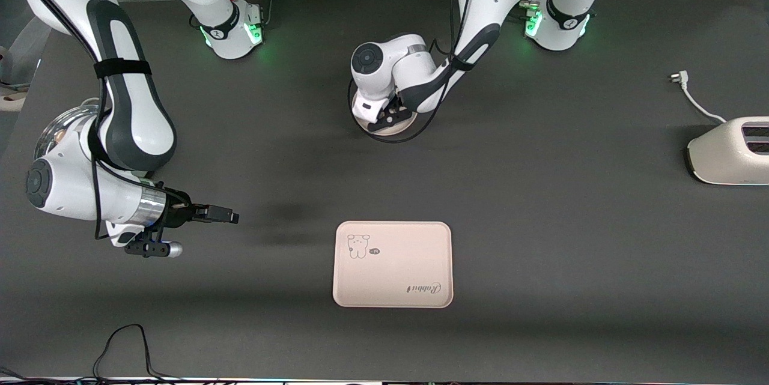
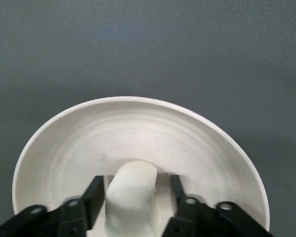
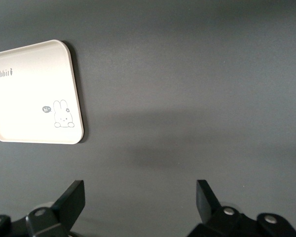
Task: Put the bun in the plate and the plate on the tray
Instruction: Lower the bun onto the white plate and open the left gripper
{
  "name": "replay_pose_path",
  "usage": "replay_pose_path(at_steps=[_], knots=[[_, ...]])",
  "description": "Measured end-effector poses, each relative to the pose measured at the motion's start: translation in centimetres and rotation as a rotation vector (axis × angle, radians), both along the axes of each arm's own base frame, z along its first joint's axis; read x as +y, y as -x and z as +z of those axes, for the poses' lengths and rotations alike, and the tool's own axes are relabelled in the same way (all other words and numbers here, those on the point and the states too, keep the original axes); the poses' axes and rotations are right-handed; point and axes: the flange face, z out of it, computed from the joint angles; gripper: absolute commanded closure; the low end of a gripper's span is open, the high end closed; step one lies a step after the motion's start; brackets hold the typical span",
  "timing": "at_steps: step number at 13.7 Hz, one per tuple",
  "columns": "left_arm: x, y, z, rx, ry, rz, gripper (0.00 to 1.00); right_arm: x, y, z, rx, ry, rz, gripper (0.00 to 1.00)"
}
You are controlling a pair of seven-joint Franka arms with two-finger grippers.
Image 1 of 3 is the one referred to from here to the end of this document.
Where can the glass pot lid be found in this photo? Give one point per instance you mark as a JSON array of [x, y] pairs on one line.
[[60, 127]]

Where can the white toaster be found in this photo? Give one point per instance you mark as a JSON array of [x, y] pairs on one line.
[[721, 157]]

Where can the dark grey table mat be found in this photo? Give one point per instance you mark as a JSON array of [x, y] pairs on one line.
[[541, 223]]

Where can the beige round plate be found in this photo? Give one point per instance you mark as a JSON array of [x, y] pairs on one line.
[[399, 128]]

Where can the grey rounded chair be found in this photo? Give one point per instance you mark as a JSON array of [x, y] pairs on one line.
[[27, 54]]

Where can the beige rectangular tray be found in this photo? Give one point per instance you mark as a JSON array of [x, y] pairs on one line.
[[396, 265]]

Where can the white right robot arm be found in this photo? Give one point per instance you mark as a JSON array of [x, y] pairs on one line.
[[144, 127]]

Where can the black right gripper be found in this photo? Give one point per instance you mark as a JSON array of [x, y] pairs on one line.
[[181, 211]]

